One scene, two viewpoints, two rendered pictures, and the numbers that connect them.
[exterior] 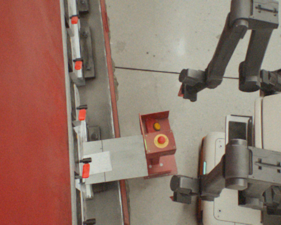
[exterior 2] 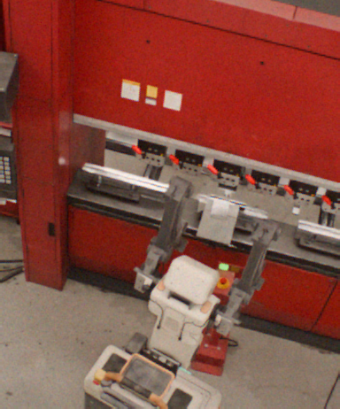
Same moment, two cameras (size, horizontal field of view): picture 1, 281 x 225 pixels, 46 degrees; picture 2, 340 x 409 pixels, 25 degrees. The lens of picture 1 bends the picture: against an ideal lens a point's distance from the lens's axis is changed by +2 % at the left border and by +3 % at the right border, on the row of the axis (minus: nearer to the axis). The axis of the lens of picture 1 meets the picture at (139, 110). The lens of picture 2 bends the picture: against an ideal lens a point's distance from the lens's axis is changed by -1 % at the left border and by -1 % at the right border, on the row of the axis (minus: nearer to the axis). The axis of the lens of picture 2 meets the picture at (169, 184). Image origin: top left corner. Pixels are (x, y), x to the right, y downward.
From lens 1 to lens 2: 303 cm
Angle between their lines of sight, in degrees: 48
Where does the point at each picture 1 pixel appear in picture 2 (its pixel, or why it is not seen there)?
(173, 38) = not seen: outside the picture
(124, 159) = (215, 226)
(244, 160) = (181, 181)
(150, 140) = (226, 274)
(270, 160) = (177, 193)
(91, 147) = (234, 210)
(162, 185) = not seen: hidden behind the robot
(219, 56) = not seen: hidden behind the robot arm
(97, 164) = (218, 209)
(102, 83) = (291, 250)
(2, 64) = (248, 81)
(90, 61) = (314, 246)
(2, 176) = (207, 73)
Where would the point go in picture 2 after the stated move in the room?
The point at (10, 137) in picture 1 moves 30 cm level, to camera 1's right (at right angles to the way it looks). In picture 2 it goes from (221, 81) to (202, 124)
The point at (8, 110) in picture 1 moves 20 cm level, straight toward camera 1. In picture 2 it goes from (231, 82) to (192, 93)
